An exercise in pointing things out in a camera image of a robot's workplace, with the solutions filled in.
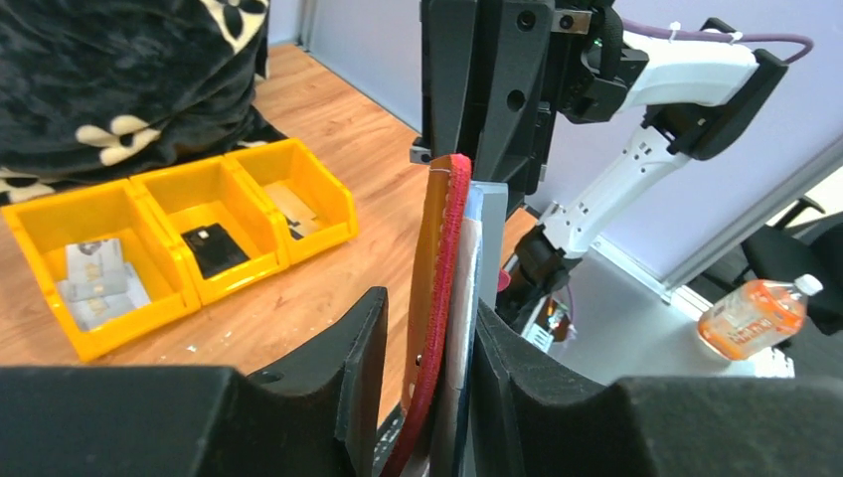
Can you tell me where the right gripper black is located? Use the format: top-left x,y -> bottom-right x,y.
410,1 -> 593,213

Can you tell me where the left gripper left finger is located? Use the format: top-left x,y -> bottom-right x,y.
1,287 -> 389,476

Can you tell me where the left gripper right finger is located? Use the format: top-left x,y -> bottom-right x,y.
471,305 -> 842,476

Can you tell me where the red leather card holder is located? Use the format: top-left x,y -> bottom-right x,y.
381,154 -> 471,476

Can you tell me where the yellow three-compartment bin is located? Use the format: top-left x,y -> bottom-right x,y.
2,138 -> 359,362

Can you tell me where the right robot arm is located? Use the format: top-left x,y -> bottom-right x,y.
411,1 -> 789,329

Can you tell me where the black card in bin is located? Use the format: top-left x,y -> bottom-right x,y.
181,223 -> 250,280

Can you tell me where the striped beige card in bin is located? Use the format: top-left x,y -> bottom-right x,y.
264,182 -> 321,240

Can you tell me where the grey card in bin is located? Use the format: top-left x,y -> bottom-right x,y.
58,238 -> 151,332

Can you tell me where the orange drink bottle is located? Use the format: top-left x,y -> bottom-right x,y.
697,274 -> 823,361

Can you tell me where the black office chair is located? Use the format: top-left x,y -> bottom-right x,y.
741,196 -> 842,336

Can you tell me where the black floral blanket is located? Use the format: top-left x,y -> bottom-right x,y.
1,1 -> 282,205

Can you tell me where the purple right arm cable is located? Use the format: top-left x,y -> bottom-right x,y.
621,16 -> 815,66

